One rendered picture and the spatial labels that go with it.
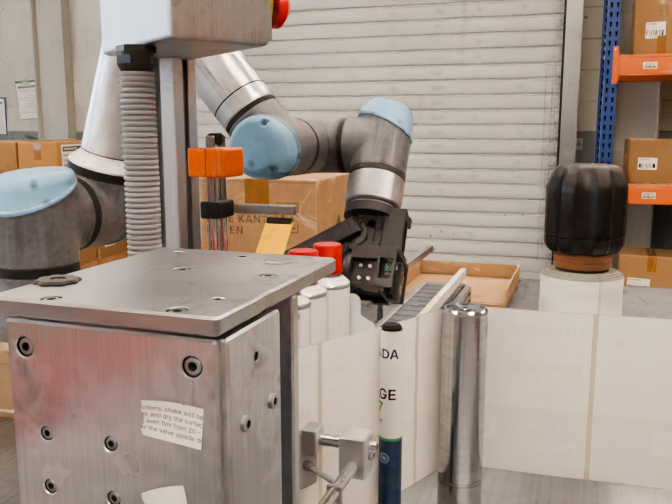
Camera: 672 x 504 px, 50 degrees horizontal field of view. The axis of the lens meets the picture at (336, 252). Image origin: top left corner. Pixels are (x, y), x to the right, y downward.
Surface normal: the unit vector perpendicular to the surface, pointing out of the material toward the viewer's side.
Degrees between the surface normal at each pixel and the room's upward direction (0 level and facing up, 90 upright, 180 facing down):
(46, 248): 90
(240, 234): 90
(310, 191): 90
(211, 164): 90
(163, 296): 0
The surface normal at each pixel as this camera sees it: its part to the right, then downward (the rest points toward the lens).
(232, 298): 0.00, -0.99
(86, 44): -0.29, 0.16
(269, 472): 0.94, 0.05
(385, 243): -0.29, -0.36
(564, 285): -0.65, 0.16
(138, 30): -0.81, 0.10
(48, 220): 0.65, 0.13
